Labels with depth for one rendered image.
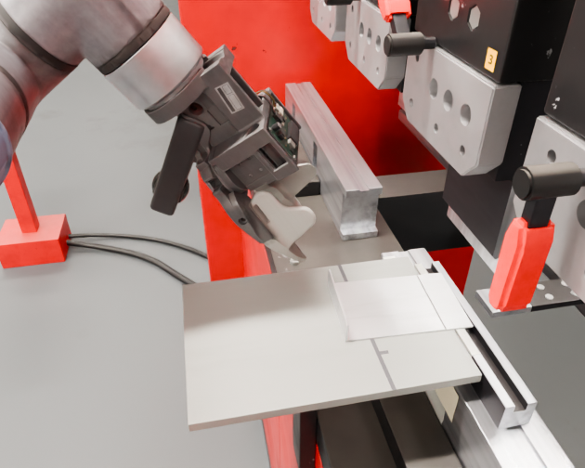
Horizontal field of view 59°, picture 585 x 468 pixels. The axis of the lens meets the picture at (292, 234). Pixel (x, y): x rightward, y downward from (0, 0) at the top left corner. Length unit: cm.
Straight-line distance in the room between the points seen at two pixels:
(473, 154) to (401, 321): 20
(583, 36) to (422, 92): 20
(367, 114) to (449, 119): 95
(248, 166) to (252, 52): 81
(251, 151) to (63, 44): 16
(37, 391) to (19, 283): 60
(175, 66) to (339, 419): 40
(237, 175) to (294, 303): 15
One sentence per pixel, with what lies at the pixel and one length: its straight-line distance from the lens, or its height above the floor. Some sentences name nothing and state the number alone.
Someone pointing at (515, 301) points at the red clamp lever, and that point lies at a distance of 34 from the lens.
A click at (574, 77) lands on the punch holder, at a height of 128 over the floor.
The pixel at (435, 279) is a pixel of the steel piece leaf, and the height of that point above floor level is 100.
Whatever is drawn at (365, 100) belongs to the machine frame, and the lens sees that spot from 137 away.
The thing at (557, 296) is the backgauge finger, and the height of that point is 101.
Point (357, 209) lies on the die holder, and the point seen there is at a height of 92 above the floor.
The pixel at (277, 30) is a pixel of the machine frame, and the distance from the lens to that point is 127.
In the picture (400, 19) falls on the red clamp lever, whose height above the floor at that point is 127.
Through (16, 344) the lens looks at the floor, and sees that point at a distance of 212.
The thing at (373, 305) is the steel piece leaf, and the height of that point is 100.
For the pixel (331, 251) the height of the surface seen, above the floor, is 87.
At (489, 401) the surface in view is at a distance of 52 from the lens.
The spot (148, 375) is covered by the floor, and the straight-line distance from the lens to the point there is 185.
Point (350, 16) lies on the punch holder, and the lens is 69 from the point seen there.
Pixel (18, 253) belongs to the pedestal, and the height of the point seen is 7.
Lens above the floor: 137
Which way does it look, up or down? 35 degrees down
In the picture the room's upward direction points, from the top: straight up
